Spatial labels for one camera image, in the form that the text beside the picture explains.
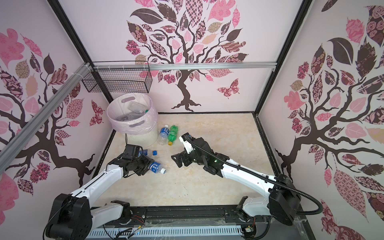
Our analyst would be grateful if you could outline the blue label bottle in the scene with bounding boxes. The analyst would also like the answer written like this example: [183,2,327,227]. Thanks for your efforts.
[139,150,158,156]
[158,125,170,145]
[149,162,167,174]

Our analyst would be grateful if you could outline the long clear crushed bottle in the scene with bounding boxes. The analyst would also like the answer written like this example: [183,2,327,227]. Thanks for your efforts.
[116,113,143,122]

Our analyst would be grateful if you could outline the clear square bottle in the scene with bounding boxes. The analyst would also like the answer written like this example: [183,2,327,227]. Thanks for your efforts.
[128,102,149,115]

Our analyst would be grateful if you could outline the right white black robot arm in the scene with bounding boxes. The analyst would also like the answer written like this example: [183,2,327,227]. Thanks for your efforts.
[171,134,301,226]

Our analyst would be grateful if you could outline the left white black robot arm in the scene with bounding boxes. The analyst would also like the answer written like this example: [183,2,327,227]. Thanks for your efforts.
[43,145,154,240]

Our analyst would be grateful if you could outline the pink plastic bin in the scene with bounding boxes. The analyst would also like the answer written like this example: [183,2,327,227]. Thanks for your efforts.
[106,93,159,148]

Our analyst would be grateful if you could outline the light green bottle yellow cap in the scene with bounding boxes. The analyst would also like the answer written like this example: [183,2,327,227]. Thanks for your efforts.
[168,125,179,146]

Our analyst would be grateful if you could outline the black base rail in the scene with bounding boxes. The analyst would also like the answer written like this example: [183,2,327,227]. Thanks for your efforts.
[94,205,315,240]

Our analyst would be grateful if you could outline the white slotted cable duct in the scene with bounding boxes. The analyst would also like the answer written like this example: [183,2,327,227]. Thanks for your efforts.
[86,226,243,240]

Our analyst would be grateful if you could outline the black wire basket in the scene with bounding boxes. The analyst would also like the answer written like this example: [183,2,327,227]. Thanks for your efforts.
[82,60,153,94]

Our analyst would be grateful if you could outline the aluminium rail back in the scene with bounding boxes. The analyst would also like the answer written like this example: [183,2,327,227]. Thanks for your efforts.
[93,62,277,71]

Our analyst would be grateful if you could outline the aluminium rail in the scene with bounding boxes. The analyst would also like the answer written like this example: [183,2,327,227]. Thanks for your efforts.
[93,62,277,71]
[0,63,91,175]

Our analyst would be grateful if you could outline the black corrugated cable conduit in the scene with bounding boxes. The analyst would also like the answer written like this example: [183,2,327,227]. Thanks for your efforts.
[184,133,324,216]

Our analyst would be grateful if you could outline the aluminium rail left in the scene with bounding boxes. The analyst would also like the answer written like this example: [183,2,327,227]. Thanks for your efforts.
[0,63,91,175]

